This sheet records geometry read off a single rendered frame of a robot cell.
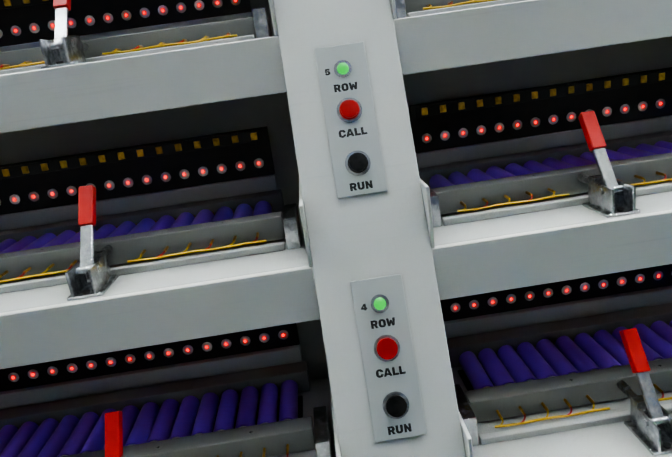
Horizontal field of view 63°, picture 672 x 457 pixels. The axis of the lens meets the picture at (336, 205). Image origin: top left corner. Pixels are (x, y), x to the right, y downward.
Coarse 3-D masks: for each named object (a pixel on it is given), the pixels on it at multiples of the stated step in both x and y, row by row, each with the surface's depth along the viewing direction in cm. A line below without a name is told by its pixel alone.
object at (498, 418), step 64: (448, 320) 59; (512, 320) 59; (576, 320) 59; (640, 320) 58; (512, 384) 50; (576, 384) 48; (640, 384) 44; (512, 448) 45; (576, 448) 44; (640, 448) 43
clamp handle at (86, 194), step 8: (80, 192) 46; (88, 192) 46; (80, 200) 45; (88, 200) 45; (80, 208) 45; (88, 208) 45; (80, 216) 45; (88, 216) 45; (80, 224) 45; (88, 224) 45; (80, 232) 45; (88, 232) 45; (80, 240) 44; (88, 240) 44; (80, 248) 44; (88, 248) 44; (80, 256) 44; (88, 256) 44; (80, 264) 44; (88, 264) 44
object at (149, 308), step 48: (192, 192) 60; (240, 192) 60; (288, 240) 47; (48, 288) 46; (144, 288) 43; (192, 288) 42; (240, 288) 42; (288, 288) 43; (0, 336) 42; (48, 336) 42; (96, 336) 43; (144, 336) 43; (192, 336) 43
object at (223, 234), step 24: (264, 216) 50; (96, 240) 50; (120, 240) 49; (144, 240) 49; (168, 240) 49; (192, 240) 49; (216, 240) 49; (240, 240) 49; (264, 240) 48; (0, 264) 48; (24, 264) 49; (48, 264) 49; (72, 264) 48
